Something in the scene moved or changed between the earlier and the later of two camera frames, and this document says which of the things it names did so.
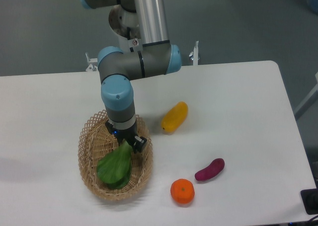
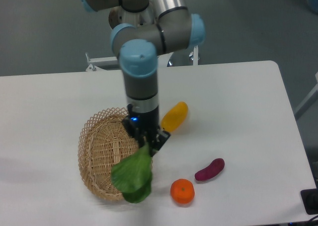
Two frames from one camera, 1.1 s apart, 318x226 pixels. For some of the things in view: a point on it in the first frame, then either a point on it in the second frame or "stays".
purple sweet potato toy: (213, 169) stays
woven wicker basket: (95, 141) stays
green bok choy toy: (115, 167) -> (133, 176)
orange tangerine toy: (182, 190) stays
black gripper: (127, 134) -> (141, 125)
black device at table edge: (309, 199) stays
